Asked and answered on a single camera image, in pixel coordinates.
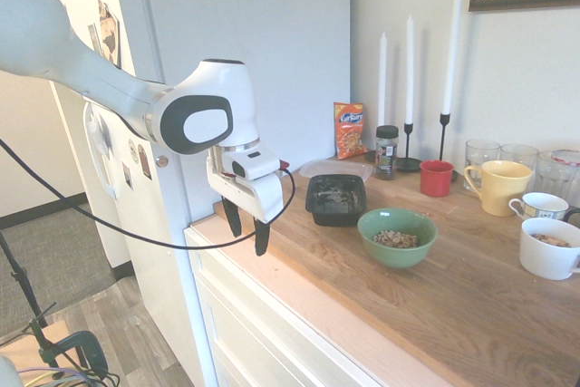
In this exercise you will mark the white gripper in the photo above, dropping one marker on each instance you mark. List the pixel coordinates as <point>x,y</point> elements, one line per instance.
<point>254,196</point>

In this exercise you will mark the green ceramic bowl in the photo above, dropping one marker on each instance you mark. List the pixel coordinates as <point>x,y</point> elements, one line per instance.
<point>394,255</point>

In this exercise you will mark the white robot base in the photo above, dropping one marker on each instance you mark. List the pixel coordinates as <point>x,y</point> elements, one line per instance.
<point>6,373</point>

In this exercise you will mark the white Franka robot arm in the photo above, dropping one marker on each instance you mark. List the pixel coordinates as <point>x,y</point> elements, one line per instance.
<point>204,88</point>

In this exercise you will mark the black plastic food box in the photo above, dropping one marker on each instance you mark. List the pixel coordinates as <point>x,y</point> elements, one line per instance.
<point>335,206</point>

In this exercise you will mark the white drawer cabinet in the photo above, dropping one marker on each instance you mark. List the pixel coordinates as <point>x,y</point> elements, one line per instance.
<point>235,314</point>

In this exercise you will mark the clear plastic lid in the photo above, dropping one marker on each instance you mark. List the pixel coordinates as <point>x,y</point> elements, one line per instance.
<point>317,166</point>

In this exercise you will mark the round copper knob magnet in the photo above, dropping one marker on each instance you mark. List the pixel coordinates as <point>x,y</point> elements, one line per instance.
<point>161,161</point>

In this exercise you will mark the brown oval fridge magnet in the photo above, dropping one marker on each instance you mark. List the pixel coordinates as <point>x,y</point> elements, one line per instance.
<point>144,161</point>

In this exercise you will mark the small square photo magnet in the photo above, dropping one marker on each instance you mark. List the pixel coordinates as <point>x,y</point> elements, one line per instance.
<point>127,175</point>

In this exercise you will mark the orange Kurkure snack bag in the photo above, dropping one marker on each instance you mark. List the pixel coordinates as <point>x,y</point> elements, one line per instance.
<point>350,133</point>

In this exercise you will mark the round white fridge magnet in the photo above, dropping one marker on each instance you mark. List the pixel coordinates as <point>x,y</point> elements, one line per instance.
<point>132,151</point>

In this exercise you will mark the spice jar with black cap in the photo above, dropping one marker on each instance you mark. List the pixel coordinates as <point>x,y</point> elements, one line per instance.
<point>386,156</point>

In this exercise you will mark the black candle holder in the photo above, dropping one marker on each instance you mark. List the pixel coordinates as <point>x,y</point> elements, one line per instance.
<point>444,133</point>
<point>409,164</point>

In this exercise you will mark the white refrigerator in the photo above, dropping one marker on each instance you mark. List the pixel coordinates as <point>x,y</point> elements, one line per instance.
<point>249,42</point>

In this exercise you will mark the red cup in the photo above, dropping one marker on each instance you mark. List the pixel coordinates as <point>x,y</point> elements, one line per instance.
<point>436,180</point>

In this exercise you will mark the green clamp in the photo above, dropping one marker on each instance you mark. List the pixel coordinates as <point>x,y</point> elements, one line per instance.
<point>90,346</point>

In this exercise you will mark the short white taper candle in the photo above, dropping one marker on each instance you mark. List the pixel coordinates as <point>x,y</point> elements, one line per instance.
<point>382,79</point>

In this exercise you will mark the medium white taper candle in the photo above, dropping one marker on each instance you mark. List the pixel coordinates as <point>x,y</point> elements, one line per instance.
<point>409,70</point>

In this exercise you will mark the large brown photo magnet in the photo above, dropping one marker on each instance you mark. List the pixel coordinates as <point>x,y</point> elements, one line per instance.
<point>109,33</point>

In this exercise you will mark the clear drinking glass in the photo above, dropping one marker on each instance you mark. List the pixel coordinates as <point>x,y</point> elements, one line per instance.
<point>520,153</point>
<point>481,153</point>
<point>550,178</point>

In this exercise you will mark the small grey photo magnet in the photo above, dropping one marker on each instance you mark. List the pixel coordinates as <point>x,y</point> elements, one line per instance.
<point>93,38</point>

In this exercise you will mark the yellow ceramic mug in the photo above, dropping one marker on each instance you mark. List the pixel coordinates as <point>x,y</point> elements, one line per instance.
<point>503,192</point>

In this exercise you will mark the light wooden board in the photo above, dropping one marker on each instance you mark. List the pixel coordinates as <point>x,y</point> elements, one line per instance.
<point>18,351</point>

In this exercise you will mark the tall white taper candle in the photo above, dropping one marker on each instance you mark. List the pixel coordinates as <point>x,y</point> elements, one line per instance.
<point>451,51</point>

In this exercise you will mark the white mug with patterned band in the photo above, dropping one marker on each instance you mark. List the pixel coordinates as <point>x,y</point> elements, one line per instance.
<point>541,208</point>

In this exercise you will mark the large plain white mug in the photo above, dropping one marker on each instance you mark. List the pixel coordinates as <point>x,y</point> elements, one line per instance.
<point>546,260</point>

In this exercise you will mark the brown food pieces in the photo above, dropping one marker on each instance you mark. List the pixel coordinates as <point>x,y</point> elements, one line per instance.
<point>550,240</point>

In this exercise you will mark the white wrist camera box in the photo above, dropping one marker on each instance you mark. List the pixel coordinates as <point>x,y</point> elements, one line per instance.
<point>254,162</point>

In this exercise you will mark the black camera stand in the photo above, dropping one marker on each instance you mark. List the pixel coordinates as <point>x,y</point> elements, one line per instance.
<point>20,276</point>

